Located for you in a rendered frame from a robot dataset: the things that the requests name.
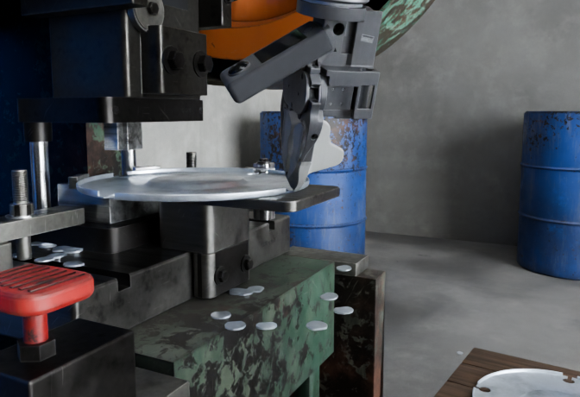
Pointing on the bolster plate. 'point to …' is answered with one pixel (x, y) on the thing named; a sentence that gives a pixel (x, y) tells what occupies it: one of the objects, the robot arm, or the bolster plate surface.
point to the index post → (259, 210)
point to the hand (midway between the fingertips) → (290, 179)
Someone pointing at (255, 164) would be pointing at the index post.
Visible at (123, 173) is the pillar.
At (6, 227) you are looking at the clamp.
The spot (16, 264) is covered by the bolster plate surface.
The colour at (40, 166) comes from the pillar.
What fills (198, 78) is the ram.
